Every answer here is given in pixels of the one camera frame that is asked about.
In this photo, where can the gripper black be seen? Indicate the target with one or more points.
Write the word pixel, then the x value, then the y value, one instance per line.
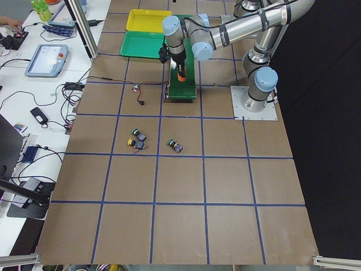
pixel 177 58

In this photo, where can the orange cylinder with white print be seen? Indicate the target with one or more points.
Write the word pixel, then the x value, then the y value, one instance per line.
pixel 181 73

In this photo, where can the yellow push button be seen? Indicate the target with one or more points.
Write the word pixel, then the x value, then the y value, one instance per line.
pixel 136 144

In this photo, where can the green conveyor belt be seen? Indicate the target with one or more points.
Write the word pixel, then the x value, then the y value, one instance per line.
pixel 176 34

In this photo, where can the green plastic tray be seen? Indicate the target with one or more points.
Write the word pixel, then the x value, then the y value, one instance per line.
pixel 141 44

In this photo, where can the motor controller board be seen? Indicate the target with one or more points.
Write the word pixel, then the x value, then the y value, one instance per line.
pixel 136 88

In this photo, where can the yellow plastic tray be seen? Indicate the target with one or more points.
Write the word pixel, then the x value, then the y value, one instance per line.
pixel 142 20

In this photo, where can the plaid cloth pouch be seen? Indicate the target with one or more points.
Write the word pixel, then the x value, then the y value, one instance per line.
pixel 60 31

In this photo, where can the teach pendant far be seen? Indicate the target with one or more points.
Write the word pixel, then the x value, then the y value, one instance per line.
pixel 62 18

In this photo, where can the teach pendant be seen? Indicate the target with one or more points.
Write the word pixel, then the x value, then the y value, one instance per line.
pixel 62 18
pixel 47 61

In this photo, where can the teach pendant near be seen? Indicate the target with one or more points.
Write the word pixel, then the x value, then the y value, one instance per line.
pixel 47 61

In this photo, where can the green drink bottle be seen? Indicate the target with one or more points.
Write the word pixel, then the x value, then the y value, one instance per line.
pixel 42 9

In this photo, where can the black power adapter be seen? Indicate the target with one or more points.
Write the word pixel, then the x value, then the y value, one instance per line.
pixel 38 114

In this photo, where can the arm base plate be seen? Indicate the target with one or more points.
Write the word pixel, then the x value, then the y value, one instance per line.
pixel 246 108

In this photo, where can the aluminium frame post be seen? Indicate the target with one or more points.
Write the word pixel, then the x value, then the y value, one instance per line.
pixel 75 9

